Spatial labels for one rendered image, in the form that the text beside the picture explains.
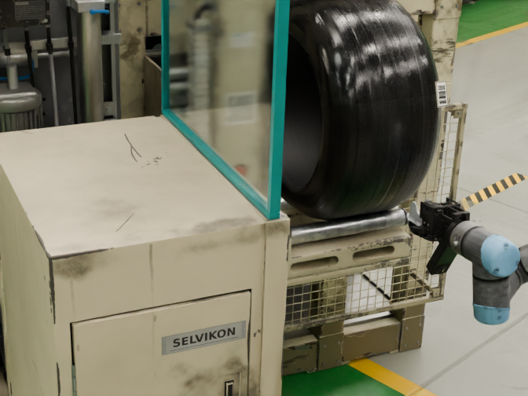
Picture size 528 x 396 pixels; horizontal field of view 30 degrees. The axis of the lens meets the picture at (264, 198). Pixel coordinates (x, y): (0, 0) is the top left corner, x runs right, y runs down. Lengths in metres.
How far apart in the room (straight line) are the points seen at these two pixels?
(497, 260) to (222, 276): 0.63
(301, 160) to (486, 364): 1.30
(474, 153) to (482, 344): 1.96
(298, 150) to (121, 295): 1.22
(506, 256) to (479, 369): 1.63
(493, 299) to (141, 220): 0.80
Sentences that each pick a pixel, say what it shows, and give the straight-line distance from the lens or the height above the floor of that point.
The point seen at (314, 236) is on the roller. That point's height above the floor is 0.90.
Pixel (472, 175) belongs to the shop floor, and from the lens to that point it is 5.23.
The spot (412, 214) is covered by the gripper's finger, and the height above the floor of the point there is 1.02.
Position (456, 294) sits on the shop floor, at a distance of 4.07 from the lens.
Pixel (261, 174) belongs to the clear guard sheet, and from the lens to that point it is 1.62.
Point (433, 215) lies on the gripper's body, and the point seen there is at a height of 1.06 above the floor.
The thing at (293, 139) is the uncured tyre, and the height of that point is 1.00.
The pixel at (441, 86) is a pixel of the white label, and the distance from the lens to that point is 2.32.
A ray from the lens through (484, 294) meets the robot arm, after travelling 2.07.
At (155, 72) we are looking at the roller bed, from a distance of 2.65.
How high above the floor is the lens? 1.96
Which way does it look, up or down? 24 degrees down
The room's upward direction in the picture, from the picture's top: 2 degrees clockwise
